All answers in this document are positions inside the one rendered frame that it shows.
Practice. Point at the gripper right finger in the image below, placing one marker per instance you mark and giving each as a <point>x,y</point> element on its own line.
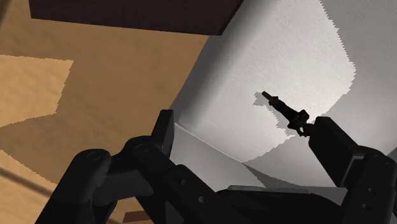
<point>369,183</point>

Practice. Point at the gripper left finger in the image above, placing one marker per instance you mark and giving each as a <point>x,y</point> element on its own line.
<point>145,186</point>

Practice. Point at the black slender tool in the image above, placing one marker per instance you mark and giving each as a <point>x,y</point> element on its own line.
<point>287,112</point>

